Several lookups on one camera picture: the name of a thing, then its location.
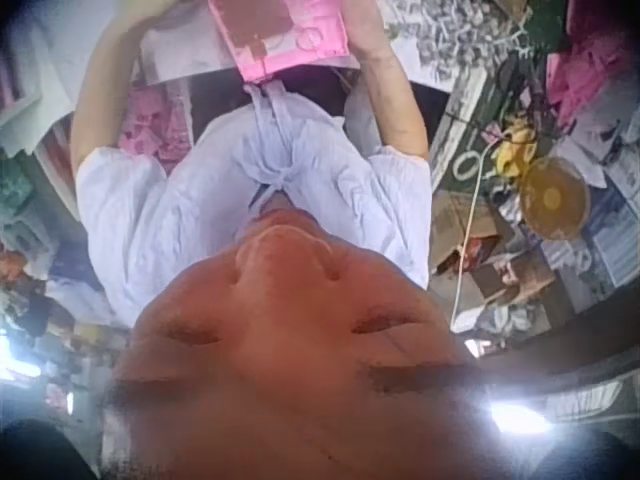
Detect person's right hand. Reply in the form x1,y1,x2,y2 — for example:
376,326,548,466
346,0,397,64

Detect pink packet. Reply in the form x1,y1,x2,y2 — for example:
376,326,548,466
207,0,352,84

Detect person's legs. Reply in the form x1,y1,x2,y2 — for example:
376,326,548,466
279,67,361,114

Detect printed newspaper sheets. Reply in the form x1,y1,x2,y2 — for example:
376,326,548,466
388,0,532,94

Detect brown cardboard box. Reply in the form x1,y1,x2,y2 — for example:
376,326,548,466
428,189,557,302

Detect yellow round fan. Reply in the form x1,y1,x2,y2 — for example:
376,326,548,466
518,156,592,242

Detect cluttered goods shelf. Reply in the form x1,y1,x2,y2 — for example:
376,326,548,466
0,149,119,361

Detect white cable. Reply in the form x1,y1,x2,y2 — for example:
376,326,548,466
448,142,502,329

